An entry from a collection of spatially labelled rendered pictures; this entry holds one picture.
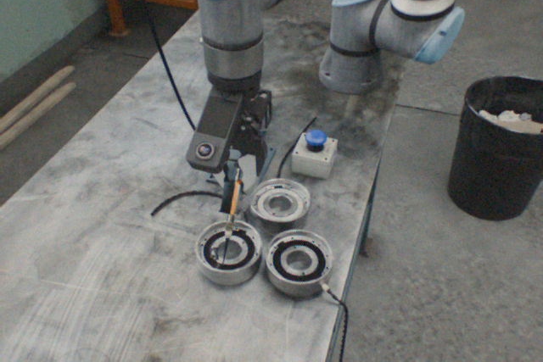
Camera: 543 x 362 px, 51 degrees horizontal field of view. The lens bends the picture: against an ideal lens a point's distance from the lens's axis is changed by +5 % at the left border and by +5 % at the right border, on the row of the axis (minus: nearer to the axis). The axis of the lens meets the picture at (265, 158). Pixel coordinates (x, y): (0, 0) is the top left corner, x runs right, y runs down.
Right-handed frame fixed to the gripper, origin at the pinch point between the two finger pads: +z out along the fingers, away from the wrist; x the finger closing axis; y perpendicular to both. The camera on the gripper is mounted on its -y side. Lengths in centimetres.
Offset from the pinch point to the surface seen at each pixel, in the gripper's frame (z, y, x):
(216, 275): 10.2, -8.5, 0.2
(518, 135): 52, 99, -55
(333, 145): 8.8, 25.1, -10.2
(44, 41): 79, 144, 153
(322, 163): 9.3, 20.1, -9.4
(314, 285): 9.9, -6.1, -14.1
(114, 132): 13.2, 21.1, 34.4
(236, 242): 10.7, -1.4, -0.2
